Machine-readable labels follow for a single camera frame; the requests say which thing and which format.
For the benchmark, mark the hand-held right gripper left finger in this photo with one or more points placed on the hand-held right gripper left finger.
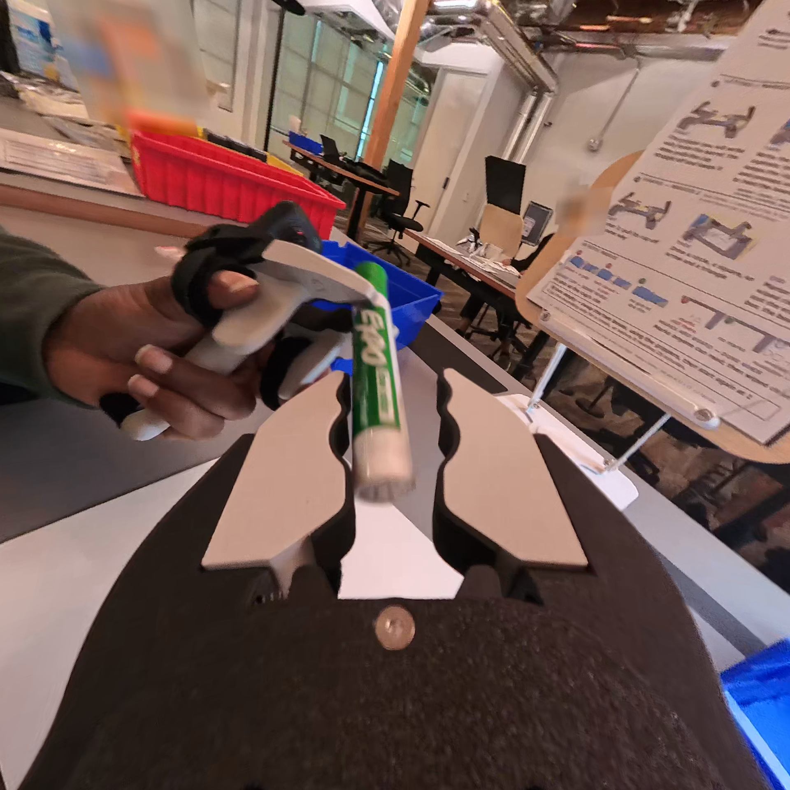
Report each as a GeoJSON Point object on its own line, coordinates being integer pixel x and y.
{"type": "Point", "coordinates": [278, 494]}

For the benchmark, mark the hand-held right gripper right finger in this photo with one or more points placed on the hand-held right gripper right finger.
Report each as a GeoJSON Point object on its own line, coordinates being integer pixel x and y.
{"type": "Point", "coordinates": [512, 494]}

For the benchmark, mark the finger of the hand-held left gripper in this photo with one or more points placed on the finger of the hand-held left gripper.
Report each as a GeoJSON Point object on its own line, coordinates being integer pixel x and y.
{"type": "Point", "coordinates": [327, 274]}
{"type": "Point", "coordinates": [315, 364]}

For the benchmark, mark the green dry-erase marker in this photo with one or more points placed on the green dry-erase marker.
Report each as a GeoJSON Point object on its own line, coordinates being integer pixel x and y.
{"type": "Point", "coordinates": [377, 370]}

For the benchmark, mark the blue plastic bin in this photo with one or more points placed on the blue plastic bin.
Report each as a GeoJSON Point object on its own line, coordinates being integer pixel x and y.
{"type": "Point", "coordinates": [763, 716]}
{"type": "Point", "coordinates": [414, 303]}

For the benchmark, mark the white whiteboard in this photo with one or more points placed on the white whiteboard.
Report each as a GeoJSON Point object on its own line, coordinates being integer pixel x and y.
{"type": "Point", "coordinates": [62, 617]}

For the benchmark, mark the person's left forearm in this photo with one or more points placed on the person's left forearm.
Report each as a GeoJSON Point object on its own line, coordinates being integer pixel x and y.
{"type": "Point", "coordinates": [31, 309]}

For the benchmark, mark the person's left hand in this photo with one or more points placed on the person's left hand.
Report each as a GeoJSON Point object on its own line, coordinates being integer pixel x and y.
{"type": "Point", "coordinates": [111, 346]}

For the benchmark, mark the red plastic bin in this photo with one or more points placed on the red plastic bin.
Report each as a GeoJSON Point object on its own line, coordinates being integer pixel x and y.
{"type": "Point", "coordinates": [235, 185]}

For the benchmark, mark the wooden desk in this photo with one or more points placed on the wooden desk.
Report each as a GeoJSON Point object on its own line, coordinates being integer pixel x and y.
{"type": "Point", "coordinates": [333, 169]}

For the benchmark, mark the black office chair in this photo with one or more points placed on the black office chair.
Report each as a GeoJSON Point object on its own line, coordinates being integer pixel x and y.
{"type": "Point", "coordinates": [401, 198]}
{"type": "Point", "coordinates": [504, 185]}

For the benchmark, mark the printed paper sheet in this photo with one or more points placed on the printed paper sheet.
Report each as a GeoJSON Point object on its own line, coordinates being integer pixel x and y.
{"type": "Point", "coordinates": [62, 161]}

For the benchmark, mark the printed instruction sheet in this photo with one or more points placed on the printed instruction sheet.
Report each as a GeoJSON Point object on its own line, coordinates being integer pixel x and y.
{"type": "Point", "coordinates": [691, 247]}

